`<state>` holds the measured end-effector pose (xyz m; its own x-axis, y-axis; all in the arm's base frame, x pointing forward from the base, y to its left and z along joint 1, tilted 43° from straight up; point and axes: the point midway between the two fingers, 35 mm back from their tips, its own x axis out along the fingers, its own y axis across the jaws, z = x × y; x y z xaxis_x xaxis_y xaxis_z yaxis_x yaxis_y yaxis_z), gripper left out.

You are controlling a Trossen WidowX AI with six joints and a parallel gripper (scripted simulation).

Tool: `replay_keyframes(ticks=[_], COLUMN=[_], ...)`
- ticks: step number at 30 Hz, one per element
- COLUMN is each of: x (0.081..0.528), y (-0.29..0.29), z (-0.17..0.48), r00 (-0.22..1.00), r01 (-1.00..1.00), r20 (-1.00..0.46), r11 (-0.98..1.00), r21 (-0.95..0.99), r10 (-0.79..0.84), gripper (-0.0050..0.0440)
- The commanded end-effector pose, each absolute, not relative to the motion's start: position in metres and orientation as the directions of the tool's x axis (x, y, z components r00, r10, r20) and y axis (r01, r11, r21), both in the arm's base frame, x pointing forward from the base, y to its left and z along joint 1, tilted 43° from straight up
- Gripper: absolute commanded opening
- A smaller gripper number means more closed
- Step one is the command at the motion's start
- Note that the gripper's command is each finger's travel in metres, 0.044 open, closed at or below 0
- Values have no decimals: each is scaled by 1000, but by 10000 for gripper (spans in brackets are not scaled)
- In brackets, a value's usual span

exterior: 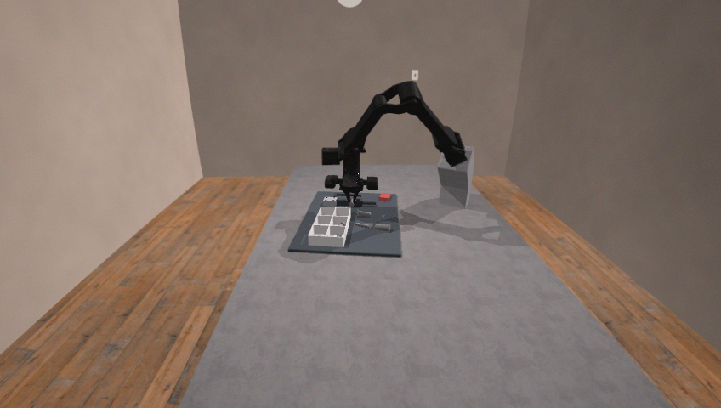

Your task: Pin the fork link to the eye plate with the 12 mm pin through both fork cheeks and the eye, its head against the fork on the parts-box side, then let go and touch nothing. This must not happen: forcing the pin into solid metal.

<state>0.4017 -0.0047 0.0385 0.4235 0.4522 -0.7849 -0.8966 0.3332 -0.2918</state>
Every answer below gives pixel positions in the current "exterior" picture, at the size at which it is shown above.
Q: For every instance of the grey metal clevis fork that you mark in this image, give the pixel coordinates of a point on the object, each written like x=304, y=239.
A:
x=359, y=202

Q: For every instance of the white compartment tray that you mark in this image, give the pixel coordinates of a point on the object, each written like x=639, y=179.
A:
x=327, y=230

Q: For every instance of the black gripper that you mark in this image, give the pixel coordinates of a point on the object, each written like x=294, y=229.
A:
x=332, y=180

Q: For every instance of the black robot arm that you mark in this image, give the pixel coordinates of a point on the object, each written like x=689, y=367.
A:
x=411, y=102

